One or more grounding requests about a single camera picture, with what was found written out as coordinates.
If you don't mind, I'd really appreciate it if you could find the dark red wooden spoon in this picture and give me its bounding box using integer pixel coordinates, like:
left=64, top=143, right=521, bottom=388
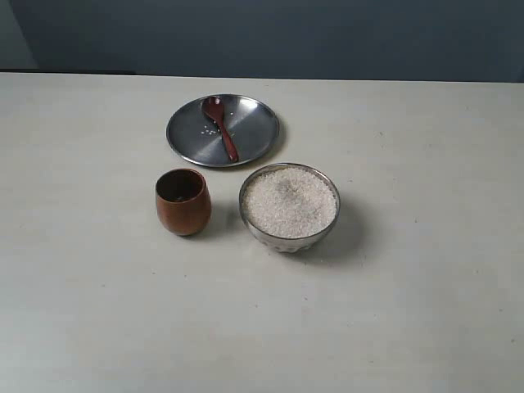
left=201, top=96, right=239, bottom=163

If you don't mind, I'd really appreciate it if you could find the glass bowl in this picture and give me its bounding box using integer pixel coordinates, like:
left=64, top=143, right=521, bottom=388
left=238, top=163, right=341, bottom=253

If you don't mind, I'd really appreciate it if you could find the round steel plate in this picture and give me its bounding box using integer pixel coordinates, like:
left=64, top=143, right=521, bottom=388
left=166, top=94, right=280, bottom=168

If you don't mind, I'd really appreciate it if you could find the brown wooden cup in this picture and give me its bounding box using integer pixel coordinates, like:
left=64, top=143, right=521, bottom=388
left=155, top=169, right=211, bottom=237

